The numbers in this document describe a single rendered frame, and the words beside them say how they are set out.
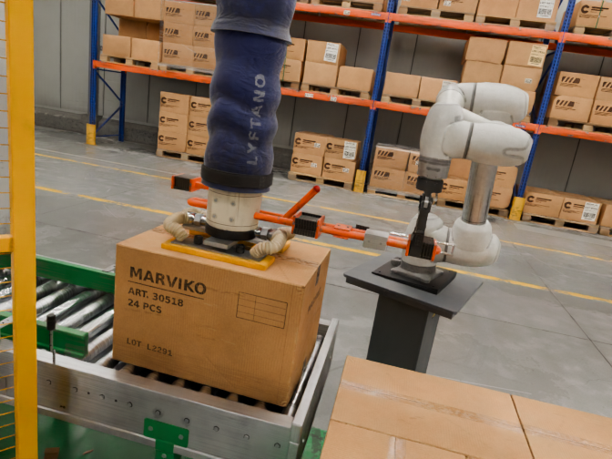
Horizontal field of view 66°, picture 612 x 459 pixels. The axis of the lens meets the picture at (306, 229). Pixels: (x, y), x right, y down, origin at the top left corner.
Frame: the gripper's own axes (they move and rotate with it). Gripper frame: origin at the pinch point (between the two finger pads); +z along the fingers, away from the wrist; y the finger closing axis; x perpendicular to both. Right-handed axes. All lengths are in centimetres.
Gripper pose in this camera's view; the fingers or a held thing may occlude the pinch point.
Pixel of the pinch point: (416, 244)
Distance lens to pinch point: 145.1
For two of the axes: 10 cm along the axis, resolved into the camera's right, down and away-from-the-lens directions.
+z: -1.4, 9.5, 2.6
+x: 9.6, 2.0, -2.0
